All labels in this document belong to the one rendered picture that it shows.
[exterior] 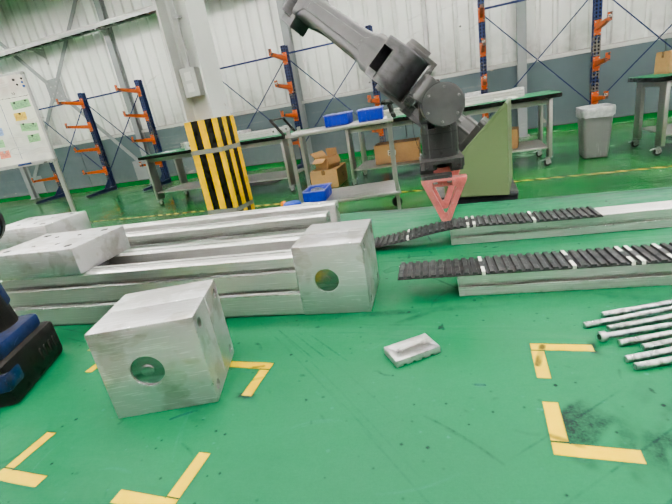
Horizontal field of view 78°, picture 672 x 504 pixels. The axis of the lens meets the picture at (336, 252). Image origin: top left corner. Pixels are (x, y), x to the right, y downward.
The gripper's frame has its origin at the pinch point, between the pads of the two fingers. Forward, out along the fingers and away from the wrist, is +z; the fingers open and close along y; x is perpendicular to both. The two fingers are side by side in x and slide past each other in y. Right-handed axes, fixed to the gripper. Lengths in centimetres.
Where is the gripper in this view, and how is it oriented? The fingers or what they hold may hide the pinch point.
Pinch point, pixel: (444, 209)
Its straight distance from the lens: 72.9
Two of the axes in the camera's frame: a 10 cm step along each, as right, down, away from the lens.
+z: 1.6, 9.3, 3.3
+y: -1.8, 3.5, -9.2
